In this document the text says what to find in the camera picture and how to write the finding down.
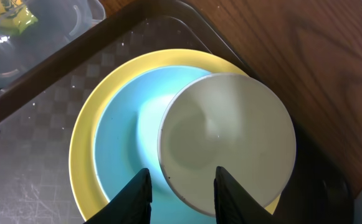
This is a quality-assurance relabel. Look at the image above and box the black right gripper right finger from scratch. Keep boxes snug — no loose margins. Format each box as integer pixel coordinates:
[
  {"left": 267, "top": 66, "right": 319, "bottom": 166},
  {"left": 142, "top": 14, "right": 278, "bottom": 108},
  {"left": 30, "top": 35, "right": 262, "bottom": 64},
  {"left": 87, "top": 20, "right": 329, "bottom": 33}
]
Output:
[{"left": 214, "top": 166, "right": 274, "bottom": 224}]

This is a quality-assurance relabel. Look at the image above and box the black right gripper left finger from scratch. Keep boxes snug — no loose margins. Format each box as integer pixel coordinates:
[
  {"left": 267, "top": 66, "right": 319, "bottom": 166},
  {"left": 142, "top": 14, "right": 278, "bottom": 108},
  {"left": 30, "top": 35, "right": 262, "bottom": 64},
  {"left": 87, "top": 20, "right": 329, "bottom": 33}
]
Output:
[{"left": 84, "top": 168, "right": 152, "bottom": 224}]

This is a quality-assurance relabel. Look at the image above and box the white cup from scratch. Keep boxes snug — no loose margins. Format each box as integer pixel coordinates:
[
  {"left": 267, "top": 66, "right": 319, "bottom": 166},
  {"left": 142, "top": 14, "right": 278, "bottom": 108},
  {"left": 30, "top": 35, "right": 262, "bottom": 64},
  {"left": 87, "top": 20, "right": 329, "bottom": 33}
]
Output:
[{"left": 158, "top": 73, "right": 297, "bottom": 216}]

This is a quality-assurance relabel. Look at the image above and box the green yellow snack wrapper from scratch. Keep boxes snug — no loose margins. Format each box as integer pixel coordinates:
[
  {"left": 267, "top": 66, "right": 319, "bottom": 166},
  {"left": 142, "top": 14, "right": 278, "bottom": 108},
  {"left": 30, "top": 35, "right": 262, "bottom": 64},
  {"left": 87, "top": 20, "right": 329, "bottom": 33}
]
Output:
[{"left": 0, "top": 0, "right": 38, "bottom": 35}]

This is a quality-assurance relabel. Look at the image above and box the clear plastic waste bin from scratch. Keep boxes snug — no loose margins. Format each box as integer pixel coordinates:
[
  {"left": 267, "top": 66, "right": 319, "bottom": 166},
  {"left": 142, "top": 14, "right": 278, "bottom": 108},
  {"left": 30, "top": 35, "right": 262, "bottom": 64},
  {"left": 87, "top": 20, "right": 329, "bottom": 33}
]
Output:
[{"left": 0, "top": 0, "right": 106, "bottom": 88}]

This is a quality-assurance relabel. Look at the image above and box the yellow plate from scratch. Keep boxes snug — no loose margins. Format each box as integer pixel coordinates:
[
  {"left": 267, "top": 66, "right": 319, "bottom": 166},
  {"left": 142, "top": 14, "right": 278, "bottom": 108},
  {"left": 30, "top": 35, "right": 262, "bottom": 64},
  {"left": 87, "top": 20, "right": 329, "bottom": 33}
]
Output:
[{"left": 69, "top": 49, "right": 281, "bottom": 222}]

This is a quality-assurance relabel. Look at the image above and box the blue plate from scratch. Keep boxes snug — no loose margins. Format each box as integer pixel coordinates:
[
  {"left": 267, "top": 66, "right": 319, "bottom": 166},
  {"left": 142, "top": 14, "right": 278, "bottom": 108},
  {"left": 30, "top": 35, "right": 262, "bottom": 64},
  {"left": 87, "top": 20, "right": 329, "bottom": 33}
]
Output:
[{"left": 93, "top": 65, "right": 216, "bottom": 224}]

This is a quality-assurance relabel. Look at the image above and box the brown serving tray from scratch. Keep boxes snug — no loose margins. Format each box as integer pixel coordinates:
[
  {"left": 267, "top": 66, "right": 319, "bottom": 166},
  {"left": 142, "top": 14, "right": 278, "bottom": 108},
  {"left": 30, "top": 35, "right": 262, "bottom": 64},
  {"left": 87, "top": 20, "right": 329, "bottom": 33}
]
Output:
[{"left": 0, "top": 0, "right": 355, "bottom": 224}]

